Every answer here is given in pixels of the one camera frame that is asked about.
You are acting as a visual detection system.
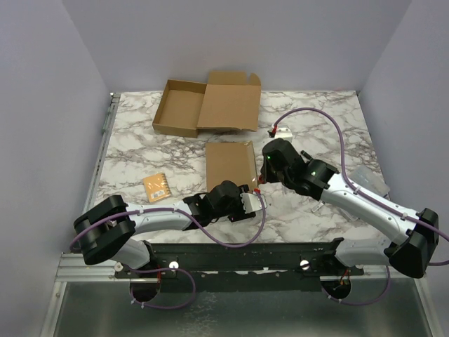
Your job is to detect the brown cardboard express box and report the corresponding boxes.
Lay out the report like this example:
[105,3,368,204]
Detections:
[152,71,262,138]

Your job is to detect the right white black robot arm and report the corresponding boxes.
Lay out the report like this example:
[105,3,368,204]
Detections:
[260,138,439,279]

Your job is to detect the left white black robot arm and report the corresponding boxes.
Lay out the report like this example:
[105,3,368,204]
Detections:
[70,180,266,277]

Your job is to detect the clear plastic screw box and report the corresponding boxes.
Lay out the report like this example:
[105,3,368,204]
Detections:
[348,165,390,197]

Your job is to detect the green black screwdriver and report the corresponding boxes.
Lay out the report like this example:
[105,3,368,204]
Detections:
[300,150,311,160]

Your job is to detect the small silver metal piece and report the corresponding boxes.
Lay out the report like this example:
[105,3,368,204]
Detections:
[311,204,322,213]

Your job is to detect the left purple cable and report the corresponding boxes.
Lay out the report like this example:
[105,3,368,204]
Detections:
[69,189,267,310]

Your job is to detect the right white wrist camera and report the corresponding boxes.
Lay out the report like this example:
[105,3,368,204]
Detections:
[268,125,293,143]

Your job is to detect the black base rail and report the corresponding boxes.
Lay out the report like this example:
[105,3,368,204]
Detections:
[115,239,347,292]

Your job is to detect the aluminium extrusion frame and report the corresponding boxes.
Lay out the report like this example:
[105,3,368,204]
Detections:
[49,91,443,336]

